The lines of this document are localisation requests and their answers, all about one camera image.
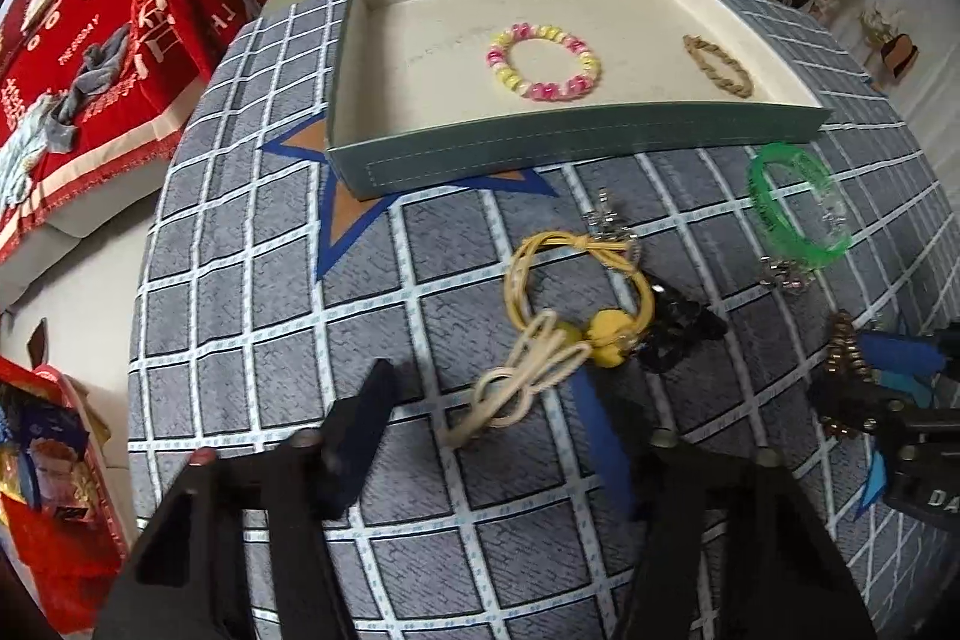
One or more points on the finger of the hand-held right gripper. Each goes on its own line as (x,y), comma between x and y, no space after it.
(900,351)
(847,404)

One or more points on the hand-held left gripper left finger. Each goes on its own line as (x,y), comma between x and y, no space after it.
(356,437)

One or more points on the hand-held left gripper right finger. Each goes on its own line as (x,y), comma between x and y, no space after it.
(600,437)

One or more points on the green translucent bangle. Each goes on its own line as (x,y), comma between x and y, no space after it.
(757,190)

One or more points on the grey-green shallow tray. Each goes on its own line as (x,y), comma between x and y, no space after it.
(420,78)

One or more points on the grey checked tablecloth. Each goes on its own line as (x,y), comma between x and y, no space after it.
(262,310)

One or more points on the small brown object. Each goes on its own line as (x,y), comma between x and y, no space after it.
(37,344)

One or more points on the beige sofa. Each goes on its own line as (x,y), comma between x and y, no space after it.
(90,212)

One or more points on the light blue cloth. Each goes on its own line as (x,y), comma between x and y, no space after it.
(19,160)

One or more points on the grey cloth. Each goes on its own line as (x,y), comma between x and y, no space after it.
(97,70)

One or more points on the red printed blanket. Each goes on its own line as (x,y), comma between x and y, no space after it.
(97,10)

